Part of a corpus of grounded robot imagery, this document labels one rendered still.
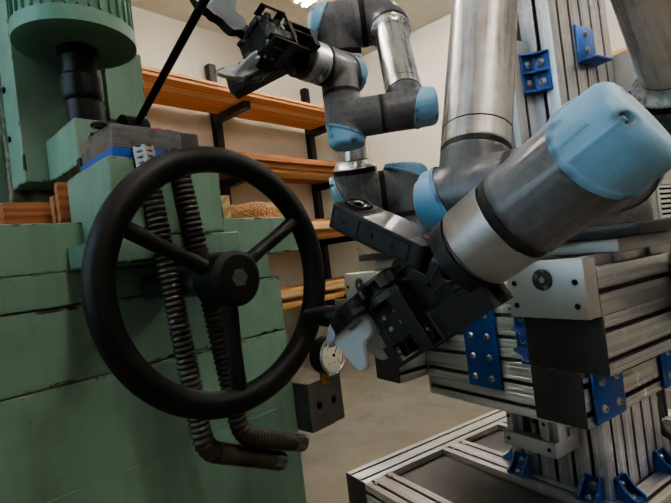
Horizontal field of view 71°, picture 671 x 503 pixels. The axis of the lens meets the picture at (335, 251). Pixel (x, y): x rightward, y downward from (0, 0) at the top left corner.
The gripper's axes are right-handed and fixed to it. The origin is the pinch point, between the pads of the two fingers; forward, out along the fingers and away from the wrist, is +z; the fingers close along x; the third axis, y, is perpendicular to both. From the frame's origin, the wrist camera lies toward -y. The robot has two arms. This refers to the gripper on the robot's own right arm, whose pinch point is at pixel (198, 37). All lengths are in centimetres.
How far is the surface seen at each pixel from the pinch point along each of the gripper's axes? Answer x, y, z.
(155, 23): -221, -178, -123
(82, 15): -4.2, -5.7, 14.3
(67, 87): 1.0, -15.2, 14.9
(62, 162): 10.1, -21.8, 15.6
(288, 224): 36.6, 7.0, 2.5
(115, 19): -5.3, -5.7, 9.5
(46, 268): 32.6, -10.8, 23.9
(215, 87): -146, -152, -133
